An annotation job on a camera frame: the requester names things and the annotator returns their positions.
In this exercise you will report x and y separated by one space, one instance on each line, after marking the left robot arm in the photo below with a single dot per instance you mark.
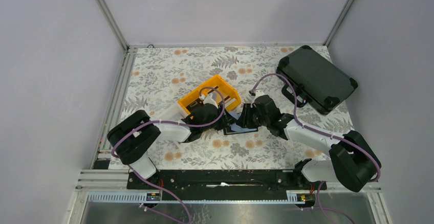
132 137

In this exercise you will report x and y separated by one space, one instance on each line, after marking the white slotted cable duct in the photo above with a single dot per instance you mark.
213 196

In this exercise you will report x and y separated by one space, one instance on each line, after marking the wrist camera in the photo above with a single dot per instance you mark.
256 93
209 99

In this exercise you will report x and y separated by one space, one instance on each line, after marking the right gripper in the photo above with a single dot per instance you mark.
244 120

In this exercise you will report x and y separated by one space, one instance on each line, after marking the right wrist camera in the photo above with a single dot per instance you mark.
256 93

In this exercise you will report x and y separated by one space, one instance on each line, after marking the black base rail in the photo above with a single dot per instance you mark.
240 180

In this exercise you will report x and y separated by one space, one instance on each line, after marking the orange bin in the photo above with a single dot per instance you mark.
230 95
189 103

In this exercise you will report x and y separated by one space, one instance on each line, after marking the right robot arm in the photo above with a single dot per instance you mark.
351 160

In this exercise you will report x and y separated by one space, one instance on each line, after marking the floral table mat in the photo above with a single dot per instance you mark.
162 76

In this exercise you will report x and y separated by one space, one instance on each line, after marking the black leather card holder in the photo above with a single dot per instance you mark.
233 128

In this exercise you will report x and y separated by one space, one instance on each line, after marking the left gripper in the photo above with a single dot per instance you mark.
226 119

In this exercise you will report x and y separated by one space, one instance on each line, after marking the black hard case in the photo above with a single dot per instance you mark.
316 80

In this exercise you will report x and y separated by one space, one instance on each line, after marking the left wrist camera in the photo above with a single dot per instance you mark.
209 99

